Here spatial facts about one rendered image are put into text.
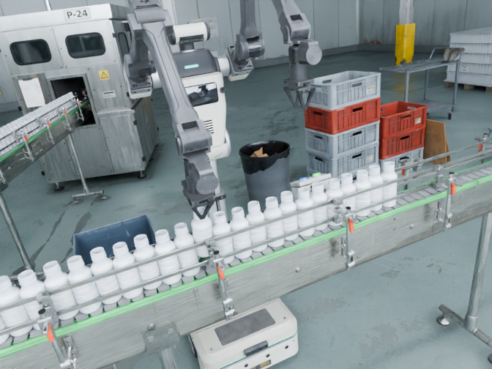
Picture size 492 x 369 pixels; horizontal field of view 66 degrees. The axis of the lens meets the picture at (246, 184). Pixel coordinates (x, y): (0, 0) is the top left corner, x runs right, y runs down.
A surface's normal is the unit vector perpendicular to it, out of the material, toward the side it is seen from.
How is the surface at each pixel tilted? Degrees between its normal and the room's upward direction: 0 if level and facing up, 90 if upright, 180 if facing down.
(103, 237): 90
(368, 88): 90
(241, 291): 90
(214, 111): 90
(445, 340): 0
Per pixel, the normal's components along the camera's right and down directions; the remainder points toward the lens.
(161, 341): 0.40, 0.33
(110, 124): 0.10, 0.39
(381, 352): -0.11, -0.91
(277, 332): 0.11, -0.61
